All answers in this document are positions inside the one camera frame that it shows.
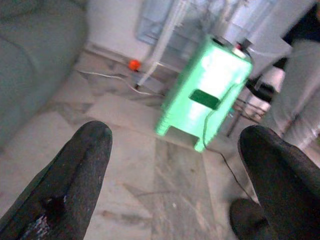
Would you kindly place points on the small orange ball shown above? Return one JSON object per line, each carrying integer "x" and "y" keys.
{"x": 134, "y": 65}

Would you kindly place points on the white metal rack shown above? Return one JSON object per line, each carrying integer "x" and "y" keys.
{"x": 162, "y": 37}

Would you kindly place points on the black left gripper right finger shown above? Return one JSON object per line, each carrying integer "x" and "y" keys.
{"x": 287, "y": 180}

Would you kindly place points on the black and white appliance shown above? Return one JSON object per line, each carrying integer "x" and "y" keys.
{"x": 265, "y": 91}

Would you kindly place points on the grey-green leather sofa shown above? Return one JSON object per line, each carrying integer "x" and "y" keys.
{"x": 32, "y": 62}

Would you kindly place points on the green plastic stool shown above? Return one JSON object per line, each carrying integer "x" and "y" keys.
{"x": 212, "y": 80}

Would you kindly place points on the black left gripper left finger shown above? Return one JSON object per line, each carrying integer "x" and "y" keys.
{"x": 65, "y": 185}

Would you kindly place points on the person in light trousers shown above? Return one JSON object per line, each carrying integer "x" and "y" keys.
{"x": 300, "y": 82}

